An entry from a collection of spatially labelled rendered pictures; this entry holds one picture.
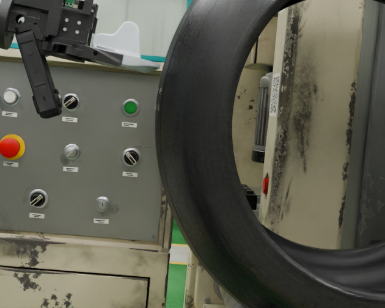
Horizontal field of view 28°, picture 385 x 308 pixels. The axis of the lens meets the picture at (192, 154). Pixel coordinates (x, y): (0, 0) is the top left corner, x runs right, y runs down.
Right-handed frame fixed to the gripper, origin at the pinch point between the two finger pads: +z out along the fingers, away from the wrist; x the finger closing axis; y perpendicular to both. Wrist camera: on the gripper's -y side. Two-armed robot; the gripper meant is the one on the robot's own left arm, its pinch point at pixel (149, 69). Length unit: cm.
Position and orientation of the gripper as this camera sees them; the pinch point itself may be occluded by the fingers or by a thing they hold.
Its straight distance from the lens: 101.4
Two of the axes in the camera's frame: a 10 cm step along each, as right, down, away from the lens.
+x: -0.5, -0.6, 10.0
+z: 9.8, 2.1, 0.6
